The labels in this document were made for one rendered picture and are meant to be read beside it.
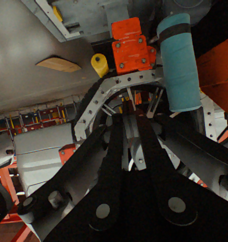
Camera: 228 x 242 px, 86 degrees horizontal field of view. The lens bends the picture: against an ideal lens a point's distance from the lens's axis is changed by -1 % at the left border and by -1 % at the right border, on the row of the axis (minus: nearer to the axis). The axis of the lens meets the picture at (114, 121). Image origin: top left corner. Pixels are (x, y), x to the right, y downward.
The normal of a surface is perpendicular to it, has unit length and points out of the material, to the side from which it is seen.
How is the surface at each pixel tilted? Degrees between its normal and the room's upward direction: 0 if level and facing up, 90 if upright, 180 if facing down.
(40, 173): 90
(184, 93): 88
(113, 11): 90
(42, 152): 90
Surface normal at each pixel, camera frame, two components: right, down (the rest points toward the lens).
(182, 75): -0.36, 0.19
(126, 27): -0.04, 0.13
